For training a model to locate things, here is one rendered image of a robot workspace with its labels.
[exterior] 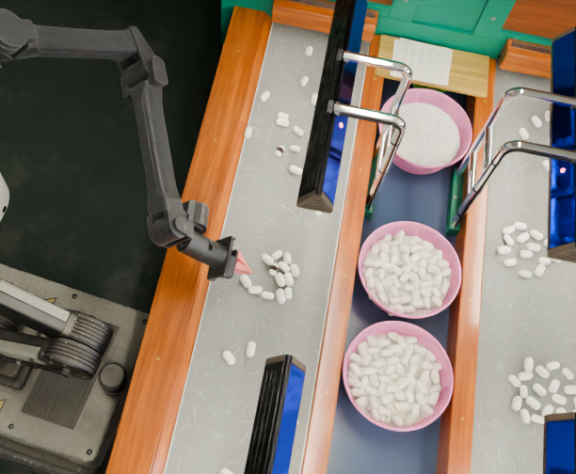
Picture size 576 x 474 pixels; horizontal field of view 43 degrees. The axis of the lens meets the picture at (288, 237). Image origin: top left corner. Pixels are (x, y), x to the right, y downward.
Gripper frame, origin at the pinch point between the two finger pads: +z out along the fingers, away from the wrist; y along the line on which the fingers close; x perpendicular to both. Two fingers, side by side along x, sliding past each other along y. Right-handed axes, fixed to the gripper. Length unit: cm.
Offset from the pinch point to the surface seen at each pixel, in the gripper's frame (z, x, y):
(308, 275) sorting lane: 16.6, -3.2, 5.3
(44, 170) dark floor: -13, 117, 59
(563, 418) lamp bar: 33, -63, -29
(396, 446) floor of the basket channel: 42, -16, -32
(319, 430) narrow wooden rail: 20.6, -10.6, -33.1
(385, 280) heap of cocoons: 31.6, -16.0, 7.4
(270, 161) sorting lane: 5.4, 6.6, 36.5
